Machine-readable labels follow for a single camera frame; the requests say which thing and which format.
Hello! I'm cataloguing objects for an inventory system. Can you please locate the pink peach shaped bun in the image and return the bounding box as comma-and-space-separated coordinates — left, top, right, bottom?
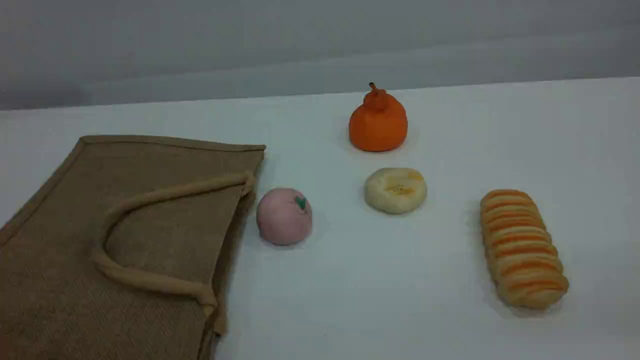
256, 187, 314, 247

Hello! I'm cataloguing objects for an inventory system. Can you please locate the pale egg yolk pastry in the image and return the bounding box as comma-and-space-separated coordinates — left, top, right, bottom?
363, 167, 428, 215

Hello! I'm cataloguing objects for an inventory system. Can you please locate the brown burlap tote bag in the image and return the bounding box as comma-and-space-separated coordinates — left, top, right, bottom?
0, 134, 267, 360

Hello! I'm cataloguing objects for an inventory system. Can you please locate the orange persimmon shaped toy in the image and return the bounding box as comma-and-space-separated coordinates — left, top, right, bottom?
348, 82, 409, 153

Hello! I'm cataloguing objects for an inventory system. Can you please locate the long orange striped bread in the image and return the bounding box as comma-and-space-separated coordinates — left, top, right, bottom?
479, 189, 570, 310

